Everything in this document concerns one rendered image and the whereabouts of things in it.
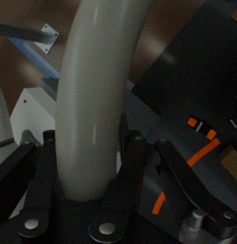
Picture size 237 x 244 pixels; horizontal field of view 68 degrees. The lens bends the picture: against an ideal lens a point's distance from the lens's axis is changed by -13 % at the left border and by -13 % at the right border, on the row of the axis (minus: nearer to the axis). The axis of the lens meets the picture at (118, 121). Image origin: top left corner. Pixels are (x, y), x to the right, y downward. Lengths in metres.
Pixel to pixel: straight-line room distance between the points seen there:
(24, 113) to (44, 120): 0.08
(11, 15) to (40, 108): 1.69
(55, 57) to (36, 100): 1.09
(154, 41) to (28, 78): 1.11
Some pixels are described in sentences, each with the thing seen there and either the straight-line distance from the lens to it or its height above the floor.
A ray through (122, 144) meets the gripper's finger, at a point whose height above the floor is 1.18.
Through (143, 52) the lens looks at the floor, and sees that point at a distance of 1.37.
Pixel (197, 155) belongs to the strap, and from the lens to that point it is 1.39.
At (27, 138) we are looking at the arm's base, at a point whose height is 0.90.
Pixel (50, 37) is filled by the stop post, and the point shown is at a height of 0.02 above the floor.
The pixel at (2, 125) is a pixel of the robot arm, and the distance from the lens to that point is 0.49.
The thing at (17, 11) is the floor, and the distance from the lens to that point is 2.13.
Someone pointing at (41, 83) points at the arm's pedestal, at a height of 0.80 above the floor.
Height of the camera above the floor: 1.32
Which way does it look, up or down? 69 degrees down
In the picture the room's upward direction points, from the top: 118 degrees counter-clockwise
